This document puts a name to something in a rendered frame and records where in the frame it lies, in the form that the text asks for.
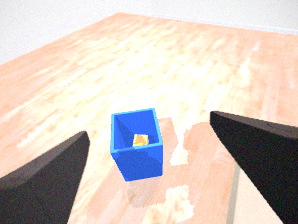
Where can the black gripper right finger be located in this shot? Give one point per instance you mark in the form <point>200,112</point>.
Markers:
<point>267,152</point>

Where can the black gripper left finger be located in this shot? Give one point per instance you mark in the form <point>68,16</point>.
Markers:
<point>44,190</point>

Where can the blue square cup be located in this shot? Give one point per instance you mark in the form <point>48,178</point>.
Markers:
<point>138,162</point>

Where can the tan cube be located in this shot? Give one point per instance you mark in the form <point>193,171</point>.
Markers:
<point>140,140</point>

